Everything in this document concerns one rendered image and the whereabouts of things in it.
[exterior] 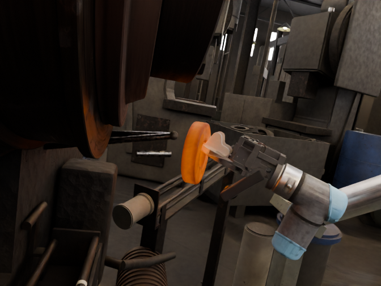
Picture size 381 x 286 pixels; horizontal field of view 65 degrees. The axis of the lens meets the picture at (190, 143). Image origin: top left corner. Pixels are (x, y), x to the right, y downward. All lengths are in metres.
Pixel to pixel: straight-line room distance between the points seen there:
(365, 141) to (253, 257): 2.68
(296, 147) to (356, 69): 1.44
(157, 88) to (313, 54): 1.94
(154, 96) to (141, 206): 2.36
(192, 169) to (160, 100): 2.37
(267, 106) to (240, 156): 3.57
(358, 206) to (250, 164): 0.29
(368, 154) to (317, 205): 2.98
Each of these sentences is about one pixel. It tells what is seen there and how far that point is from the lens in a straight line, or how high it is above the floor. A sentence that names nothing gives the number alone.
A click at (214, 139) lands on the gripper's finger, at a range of 0.71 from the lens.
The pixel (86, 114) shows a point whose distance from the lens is 0.20.
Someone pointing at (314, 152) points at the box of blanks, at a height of 0.64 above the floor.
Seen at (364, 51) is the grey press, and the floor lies 1.77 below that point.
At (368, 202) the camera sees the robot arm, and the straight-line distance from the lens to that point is 0.84.
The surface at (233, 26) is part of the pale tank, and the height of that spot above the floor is 3.09.
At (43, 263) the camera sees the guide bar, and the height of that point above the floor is 0.70.
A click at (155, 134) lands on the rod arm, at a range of 0.44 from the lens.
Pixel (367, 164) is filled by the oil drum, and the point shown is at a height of 0.57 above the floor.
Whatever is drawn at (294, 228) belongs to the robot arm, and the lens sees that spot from 0.73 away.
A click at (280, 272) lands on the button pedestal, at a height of 0.34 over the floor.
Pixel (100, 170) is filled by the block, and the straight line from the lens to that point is 0.58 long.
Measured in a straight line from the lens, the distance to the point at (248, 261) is 1.19.
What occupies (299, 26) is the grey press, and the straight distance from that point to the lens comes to 4.23.
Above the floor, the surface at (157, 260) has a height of 0.56.
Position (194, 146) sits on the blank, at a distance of 0.67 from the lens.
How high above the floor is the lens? 0.96
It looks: 9 degrees down
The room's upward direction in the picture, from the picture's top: 10 degrees clockwise
